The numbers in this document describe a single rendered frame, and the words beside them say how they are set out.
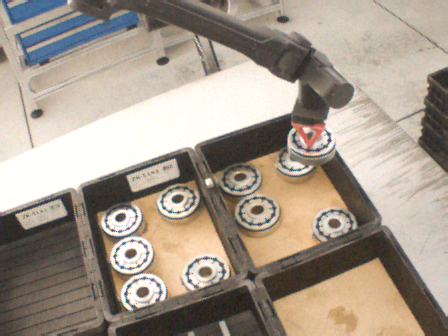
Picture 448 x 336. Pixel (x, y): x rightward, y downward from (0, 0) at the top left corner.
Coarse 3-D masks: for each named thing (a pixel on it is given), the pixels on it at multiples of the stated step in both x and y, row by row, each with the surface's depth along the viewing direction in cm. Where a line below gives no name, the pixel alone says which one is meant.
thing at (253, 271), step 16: (256, 128) 132; (208, 144) 130; (336, 160) 121; (208, 176) 123; (352, 176) 117; (224, 208) 117; (368, 208) 111; (368, 224) 107; (336, 240) 106; (288, 256) 105; (256, 272) 104
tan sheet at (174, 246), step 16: (160, 192) 135; (144, 208) 132; (160, 224) 128; (192, 224) 127; (208, 224) 126; (160, 240) 125; (176, 240) 124; (192, 240) 124; (208, 240) 123; (160, 256) 122; (176, 256) 121; (192, 256) 121; (224, 256) 119; (112, 272) 120; (160, 272) 119; (176, 272) 118; (176, 288) 115
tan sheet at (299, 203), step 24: (264, 168) 136; (264, 192) 131; (288, 192) 130; (312, 192) 128; (336, 192) 127; (288, 216) 125; (312, 216) 124; (264, 240) 121; (288, 240) 120; (312, 240) 119; (264, 264) 117
